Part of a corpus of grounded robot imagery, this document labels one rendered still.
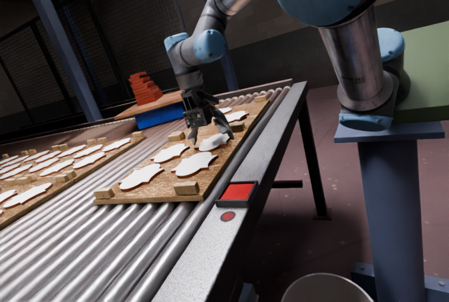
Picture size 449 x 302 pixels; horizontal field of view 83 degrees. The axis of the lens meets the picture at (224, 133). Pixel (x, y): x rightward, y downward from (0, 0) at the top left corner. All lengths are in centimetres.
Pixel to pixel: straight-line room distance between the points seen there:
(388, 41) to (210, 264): 64
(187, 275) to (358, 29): 46
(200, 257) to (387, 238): 81
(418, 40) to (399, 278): 85
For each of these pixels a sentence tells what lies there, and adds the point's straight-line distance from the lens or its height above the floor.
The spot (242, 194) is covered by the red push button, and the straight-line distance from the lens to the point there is 54.
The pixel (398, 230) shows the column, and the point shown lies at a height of 49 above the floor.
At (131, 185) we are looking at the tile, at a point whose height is 95.
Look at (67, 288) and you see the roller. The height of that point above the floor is 92.
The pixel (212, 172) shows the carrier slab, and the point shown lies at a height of 94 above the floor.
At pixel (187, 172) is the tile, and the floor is 95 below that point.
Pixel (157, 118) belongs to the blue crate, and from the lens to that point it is 159.
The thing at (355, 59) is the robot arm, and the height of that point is 114.
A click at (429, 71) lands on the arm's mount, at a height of 100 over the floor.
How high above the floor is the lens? 121
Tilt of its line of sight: 17 degrees down
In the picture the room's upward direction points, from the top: 16 degrees counter-clockwise
